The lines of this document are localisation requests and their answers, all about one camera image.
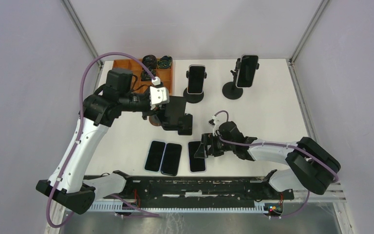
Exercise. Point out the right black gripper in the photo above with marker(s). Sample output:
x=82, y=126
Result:
x=208, y=139

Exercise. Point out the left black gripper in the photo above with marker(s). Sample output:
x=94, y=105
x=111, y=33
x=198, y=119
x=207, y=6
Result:
x=157, y=109

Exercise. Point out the wooden round base phone stand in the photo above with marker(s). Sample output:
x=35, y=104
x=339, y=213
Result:
x=155, y=121

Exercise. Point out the lilac case phone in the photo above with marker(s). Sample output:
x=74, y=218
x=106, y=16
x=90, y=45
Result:
x=197, y=164

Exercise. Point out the black angled phone stand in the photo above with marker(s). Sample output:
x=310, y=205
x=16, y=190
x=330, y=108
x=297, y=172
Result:
x=172, y=116

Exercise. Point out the dark blue case phone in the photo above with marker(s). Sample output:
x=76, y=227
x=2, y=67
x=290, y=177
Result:
x=171, y=159

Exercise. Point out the light blue case phone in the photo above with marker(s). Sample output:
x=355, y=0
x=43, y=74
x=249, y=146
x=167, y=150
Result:
x=155, y=156

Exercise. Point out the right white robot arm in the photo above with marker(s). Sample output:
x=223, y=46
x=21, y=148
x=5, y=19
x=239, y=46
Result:
x=311, y=167

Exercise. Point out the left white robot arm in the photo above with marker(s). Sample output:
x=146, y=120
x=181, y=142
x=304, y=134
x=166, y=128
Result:
x=67, y=185

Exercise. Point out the black round base clamp stand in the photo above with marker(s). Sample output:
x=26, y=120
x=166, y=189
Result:
x=193, y=98

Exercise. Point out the pink case phone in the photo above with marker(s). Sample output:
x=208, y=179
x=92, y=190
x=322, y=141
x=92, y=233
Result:
x=196, y=76

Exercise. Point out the tall black round stand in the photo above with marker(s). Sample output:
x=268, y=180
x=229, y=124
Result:
x=230, y=90

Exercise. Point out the white case phone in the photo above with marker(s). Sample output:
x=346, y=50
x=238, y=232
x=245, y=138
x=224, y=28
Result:
x=249, y=64

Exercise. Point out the wooden compartment tray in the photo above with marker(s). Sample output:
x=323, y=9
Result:
x=165, y=75

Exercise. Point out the rolled patterned sock front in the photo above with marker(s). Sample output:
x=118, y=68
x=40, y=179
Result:
x=145, y=75

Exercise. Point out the rolled green sock right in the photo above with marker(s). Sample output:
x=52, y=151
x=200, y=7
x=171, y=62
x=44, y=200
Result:
x=164, y=62

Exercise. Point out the rolled dark sock left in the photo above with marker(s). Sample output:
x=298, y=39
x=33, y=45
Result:
x=150, y=61

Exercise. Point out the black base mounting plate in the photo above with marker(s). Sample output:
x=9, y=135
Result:
x=200, y=191

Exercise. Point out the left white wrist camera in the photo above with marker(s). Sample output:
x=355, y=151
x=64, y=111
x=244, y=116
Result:
x=159, y=94

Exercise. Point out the white slotted cable duct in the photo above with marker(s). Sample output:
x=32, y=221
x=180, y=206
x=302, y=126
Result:
x=119, y=207

